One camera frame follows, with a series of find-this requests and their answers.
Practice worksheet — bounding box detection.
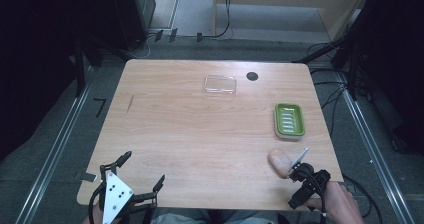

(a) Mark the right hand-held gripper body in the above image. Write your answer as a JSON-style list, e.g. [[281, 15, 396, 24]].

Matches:
[[288, 146, 332, 212]]

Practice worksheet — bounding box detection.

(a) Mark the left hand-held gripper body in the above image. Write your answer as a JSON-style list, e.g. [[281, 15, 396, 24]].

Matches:
[[88, 170, 158, 224]]

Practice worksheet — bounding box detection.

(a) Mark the beige soap bar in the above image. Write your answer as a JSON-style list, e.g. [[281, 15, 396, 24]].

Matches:
[[267, 149, 295, 180]]

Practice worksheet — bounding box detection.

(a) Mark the person's left hand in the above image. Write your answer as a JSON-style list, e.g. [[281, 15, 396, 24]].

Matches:
[[81, 204, 104, 224]]

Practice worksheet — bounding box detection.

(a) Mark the person's right hand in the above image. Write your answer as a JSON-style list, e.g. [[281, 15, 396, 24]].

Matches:
[[304, 181, 366, 224]]

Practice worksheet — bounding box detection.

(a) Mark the green soap dish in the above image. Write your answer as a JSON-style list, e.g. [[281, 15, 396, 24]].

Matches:
[[273, 102, 307, 142]]

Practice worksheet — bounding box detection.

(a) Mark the black metal stand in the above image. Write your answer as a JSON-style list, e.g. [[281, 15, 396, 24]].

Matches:
[[68, 33, 134, 98], [292, 3, 378, 102]]

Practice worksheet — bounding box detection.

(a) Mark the clear plastic container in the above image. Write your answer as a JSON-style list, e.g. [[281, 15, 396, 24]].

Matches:
[[202, 74, 238, 96]]

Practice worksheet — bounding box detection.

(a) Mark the black cabinet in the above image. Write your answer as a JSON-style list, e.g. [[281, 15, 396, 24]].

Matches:
[[109, 0, 157, 51]]

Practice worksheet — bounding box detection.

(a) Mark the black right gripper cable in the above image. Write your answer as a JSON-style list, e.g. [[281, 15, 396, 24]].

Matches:
[[294, 168, 328, 224]]

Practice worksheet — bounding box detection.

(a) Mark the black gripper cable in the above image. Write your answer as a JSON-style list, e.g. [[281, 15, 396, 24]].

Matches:
[[87, 183, 105, 224], [294, 168, 328, 224]]

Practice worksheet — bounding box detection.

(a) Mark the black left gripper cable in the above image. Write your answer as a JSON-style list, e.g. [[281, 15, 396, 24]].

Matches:
[[87, 183, 105, 224]]

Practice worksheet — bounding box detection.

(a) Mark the metal floor rail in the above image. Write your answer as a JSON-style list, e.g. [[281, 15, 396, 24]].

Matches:
[[14, 65, 96, 224], [336, 72, 416, 224]]

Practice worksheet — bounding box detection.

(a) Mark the black floor cable bundle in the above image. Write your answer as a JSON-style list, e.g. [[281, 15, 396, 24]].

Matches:
[[306, 42, 349, 138]]

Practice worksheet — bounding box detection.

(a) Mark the white floor cable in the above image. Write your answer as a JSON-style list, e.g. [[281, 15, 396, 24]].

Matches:
[[128, 33, 158, 60]]

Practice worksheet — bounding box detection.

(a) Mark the black hanging cable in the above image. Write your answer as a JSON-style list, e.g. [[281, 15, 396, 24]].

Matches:
[[203, 0, 234, 40]]

